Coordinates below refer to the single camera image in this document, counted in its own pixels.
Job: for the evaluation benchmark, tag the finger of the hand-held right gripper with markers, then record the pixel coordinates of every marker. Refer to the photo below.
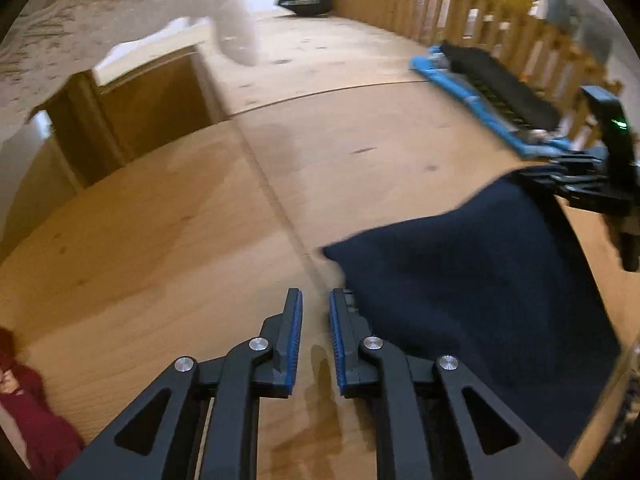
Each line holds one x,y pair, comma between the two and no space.
575,160
575,192

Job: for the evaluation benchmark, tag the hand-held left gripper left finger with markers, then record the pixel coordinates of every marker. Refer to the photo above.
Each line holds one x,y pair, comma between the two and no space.
296,345

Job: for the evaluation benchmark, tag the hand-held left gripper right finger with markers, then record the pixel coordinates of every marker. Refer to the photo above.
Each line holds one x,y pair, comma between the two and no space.
335,345

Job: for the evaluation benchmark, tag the navy blue t-shirt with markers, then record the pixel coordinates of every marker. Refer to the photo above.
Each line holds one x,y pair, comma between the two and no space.
475,285

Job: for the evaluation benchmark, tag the black folded garment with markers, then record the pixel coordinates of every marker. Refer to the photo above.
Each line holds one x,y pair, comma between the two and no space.
500,80

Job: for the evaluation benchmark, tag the grey plant pot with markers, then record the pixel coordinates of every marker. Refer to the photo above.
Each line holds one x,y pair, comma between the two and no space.
562,7

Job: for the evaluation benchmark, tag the light blue folded garment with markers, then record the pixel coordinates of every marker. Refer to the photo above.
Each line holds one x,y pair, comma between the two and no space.
442,80

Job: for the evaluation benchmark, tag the wooden slat railing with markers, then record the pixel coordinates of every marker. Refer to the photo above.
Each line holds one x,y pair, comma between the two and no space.
400,5

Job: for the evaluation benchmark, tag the maroon shirt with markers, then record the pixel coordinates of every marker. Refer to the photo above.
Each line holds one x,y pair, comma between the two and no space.
35,425

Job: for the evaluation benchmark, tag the wooden chair leg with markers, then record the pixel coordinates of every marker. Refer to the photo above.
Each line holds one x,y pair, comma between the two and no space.
150,95

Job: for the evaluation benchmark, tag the white lace curtain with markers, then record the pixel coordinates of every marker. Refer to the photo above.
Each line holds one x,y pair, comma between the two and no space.
235,15
75,25

